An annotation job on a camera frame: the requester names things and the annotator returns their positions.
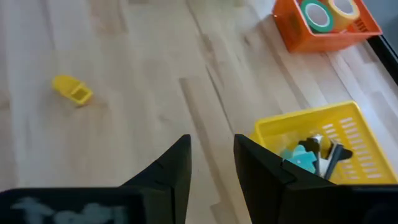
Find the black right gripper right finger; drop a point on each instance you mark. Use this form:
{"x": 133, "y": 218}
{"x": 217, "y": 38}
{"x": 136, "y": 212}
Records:
{"x": 264, "y": 183}

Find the black and silver staple remover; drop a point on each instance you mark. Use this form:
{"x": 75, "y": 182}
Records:
{"x": 334, "y": 155}

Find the green tape roll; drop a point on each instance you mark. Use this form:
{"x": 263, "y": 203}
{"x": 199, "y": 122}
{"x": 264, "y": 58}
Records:
{"x": 306, "y": 20}

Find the yellow tape roll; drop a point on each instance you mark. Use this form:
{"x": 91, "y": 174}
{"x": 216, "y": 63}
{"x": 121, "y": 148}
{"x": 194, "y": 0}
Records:
{"x": 340, "y": 17}

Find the orange plastic basket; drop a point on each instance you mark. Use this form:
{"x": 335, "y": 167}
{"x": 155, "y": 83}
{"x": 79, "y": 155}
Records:
{"x": 298, "y": 37}

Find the yellow plastic basket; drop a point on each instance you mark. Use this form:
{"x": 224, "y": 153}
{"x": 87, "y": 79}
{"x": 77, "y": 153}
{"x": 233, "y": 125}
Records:
{"x": 357, "y": 130}

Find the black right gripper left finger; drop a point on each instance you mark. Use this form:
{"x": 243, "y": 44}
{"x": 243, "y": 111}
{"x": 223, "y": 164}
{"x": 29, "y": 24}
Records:
{"x": 174, "y": 180}

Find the small yellow stapler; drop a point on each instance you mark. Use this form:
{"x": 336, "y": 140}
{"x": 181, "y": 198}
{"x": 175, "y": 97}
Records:
{"x": 71, "y": 88}

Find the teal staple remover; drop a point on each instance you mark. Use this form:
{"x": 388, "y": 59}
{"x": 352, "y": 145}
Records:
{"x": 300, "y": 158}

